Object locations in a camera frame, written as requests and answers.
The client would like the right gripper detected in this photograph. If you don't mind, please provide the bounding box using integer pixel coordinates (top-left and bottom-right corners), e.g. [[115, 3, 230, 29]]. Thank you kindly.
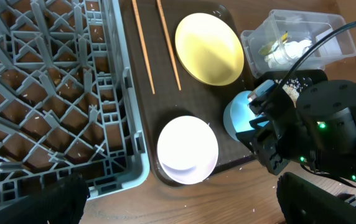
[[236, 90, 309, 175]]

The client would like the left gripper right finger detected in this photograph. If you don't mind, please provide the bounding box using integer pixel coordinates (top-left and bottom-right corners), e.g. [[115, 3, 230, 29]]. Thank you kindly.
[[276, 172, 356, 224]]

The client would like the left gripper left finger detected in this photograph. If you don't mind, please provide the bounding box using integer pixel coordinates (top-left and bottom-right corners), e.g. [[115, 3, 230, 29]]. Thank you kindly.
[[0, 174, 90, 224]]

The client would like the light blue bowl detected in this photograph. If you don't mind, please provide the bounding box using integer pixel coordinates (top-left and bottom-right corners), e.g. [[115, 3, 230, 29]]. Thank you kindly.
[[223, 90, 256, 142]]

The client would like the rice food waste pile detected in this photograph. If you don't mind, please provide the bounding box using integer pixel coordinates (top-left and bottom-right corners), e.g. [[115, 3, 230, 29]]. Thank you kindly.
[[283, 78, 302, 105]]

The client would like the green orange snack wrapper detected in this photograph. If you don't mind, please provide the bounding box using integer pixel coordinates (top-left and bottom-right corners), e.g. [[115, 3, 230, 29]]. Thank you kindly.
[[258, 31, 288, 56]]

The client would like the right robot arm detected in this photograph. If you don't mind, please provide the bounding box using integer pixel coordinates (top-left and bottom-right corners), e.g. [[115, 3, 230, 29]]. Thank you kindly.
[[236, 80, 356, 188]]

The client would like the clear plastic waste bin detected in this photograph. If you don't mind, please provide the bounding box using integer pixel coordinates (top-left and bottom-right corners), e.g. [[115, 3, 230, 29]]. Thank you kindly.
[[240, 9, 356, 78]]

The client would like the grey plastic dishwasher rack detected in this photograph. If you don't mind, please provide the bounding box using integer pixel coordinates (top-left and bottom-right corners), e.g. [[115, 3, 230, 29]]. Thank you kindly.
[[0, 0, 150, 210]]

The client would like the black rectangular tray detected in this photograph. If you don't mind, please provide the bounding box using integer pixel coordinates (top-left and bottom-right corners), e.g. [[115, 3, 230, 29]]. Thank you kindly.
[[254, 68, 330, 106]]

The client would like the yellow plate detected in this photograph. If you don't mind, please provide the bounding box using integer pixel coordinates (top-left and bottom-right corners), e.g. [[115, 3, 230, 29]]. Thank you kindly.
[[174, 12, 244, 86]]

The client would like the dark brown serving tray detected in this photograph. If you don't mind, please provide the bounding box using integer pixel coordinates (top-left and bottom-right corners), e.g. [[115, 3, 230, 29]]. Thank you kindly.
[[119, 1, 255, 188]]

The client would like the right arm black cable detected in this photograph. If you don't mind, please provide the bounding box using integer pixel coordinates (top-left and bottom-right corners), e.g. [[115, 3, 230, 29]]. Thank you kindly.
[[269, 18, 356, 100]]

